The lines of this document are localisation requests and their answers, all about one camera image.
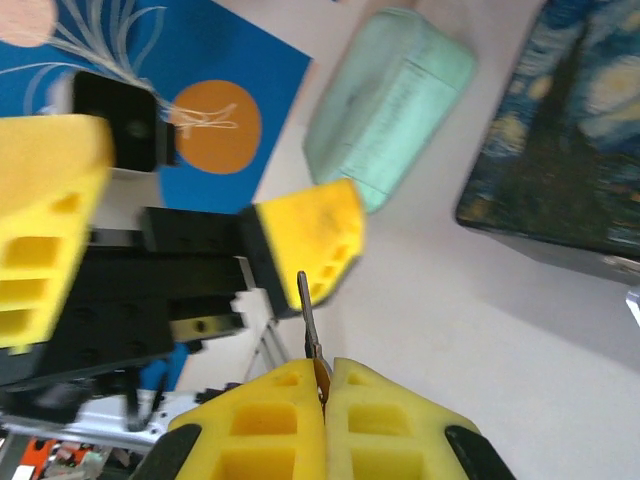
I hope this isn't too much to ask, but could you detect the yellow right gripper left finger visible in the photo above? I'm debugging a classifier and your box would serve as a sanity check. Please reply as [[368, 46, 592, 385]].
[[130, 356, 329, 480]]

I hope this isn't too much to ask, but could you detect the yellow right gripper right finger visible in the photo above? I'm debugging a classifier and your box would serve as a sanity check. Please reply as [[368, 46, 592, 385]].
[[323, 356, 517, 480]]

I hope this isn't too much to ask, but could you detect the small metal key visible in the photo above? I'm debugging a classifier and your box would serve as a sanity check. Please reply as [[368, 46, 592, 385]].
[[296, 270, 334, 407]]

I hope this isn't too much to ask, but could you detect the mint green case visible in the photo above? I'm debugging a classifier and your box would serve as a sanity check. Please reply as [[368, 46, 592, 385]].
[[303, 6, 479, 215]]

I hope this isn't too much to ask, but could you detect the orange object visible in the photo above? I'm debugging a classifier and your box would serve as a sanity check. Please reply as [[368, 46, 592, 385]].
[[19, 436, 104, 474]]

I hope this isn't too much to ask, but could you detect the blue mat with orange circle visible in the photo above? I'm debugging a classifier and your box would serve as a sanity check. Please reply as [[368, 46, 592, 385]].
[[0, 0, 315, 217]]

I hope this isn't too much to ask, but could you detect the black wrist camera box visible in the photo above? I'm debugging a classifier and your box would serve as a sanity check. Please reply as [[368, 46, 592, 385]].
[[71, 69, 180, 174]]

